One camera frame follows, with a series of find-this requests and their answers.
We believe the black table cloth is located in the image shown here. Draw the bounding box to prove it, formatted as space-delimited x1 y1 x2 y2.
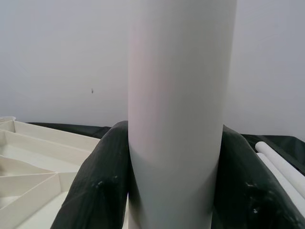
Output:
27 121 305 172

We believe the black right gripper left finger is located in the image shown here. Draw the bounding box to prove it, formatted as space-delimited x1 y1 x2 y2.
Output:
51 120 131 229

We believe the white tapered plastic table leg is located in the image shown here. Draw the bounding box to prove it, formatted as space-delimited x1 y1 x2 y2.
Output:
254 141 305 176
256 152 305 200
126 0 239 229

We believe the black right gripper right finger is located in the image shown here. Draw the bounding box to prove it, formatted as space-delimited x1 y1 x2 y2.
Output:
212 124 305 229

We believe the white plastic table top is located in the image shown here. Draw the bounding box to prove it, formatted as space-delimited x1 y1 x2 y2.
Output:
0 116 101 229

